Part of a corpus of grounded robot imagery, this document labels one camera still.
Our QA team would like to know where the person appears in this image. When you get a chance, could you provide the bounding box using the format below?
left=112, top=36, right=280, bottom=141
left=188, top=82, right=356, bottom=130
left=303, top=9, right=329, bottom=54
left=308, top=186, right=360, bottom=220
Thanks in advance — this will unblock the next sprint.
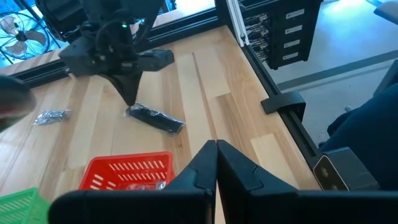
left=318, top=58, right=398, bottom=191

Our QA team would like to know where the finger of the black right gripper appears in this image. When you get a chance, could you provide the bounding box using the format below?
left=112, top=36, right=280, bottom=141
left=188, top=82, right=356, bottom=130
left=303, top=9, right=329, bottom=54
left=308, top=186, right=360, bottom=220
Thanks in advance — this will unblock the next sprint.
left=123, top=72, right=143, bottom=106
left=102, top=73, right=131, bottom=106

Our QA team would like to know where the black table-level camera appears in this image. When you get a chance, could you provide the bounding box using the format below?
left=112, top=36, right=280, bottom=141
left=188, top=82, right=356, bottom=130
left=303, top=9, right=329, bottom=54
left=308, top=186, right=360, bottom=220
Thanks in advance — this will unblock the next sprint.
left=312, top=146, right=381, bottom=192

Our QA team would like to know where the black labelled equipment rack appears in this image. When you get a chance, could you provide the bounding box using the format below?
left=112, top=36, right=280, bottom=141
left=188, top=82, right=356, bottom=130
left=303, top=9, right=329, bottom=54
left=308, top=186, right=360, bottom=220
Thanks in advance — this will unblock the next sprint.
left=238, top=0, right=324, bottom=71

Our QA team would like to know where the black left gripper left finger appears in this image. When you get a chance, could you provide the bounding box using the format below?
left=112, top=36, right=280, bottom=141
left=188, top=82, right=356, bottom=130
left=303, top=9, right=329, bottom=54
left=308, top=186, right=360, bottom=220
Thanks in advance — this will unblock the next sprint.
left=48, top=139, right=218, bottom=224

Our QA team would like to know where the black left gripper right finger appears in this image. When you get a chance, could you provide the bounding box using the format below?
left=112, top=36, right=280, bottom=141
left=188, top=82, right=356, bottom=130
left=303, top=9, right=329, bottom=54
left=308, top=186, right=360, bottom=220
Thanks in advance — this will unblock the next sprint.
left=216, top=139, right=398, bottom=224

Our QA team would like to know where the green plastic slotted basket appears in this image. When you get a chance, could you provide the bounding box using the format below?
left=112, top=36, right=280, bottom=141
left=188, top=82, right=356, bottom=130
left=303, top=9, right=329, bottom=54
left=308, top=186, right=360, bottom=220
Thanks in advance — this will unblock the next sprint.
left=0, top=187, right=51, bottom=224

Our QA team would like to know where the red plastic slotted basket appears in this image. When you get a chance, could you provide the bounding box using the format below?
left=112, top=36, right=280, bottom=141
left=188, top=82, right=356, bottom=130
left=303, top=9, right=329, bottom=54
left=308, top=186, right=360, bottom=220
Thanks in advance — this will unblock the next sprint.
left=78, top=151, right=175, bottom=191

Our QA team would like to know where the black comb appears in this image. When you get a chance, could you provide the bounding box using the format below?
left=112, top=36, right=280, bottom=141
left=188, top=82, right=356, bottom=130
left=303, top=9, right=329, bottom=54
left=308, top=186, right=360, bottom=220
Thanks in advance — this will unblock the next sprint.
left=125, top=102, right=187, bottom=136

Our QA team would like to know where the white aluminium rail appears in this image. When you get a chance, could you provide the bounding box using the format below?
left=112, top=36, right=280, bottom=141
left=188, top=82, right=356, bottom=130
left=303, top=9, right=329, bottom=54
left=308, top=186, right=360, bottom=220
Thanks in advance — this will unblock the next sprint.
left=225, top=0, right=250, bottom=47

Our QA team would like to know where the round floor fan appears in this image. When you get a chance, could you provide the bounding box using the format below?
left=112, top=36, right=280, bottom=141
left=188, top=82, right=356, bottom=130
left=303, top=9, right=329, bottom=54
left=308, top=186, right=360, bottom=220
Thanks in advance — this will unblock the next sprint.
left=0, top=11, right=50, bottom=62

